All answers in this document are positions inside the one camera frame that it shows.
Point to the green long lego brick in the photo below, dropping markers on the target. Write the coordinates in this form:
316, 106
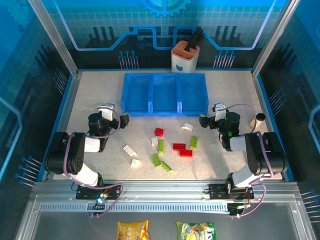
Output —
166, 167
155, 160
194, 142
161, 146

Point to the white long lego brick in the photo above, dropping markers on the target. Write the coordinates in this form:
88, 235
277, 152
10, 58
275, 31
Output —
129, 150

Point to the red square lego brick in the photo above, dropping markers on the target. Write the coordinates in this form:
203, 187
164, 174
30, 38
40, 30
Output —
158, 132

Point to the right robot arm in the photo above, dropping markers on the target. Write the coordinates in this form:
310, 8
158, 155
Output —
260, 160

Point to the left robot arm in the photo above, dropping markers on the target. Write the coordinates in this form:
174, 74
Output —
75, 165

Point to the wooden cylinder black lid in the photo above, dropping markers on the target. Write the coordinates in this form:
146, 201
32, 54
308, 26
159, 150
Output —
257, 122

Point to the blue three-compartment bin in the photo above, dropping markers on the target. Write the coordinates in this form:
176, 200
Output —
162, 85

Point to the white knife block pink top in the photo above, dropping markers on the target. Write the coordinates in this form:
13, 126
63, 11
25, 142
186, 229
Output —
183, 62

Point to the yellow snack bag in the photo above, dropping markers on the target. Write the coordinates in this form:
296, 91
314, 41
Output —
133, 230

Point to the green snack bag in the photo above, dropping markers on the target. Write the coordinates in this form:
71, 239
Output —
196, 231

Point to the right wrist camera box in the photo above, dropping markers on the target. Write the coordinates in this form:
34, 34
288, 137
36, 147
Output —
220, 111

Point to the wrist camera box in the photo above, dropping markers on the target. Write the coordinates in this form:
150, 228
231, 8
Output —
220, 111
107, 113

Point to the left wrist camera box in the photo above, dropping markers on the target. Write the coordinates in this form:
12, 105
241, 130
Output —
107, 113

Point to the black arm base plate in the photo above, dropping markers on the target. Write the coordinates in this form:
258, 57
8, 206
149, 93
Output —
112, 191
217, 191

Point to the aluminium front rail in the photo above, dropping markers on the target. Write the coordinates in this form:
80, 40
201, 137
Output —
162, 187

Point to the aluminium frame post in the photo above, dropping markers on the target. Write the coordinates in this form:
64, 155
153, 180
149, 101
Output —
273, 37
57, 40

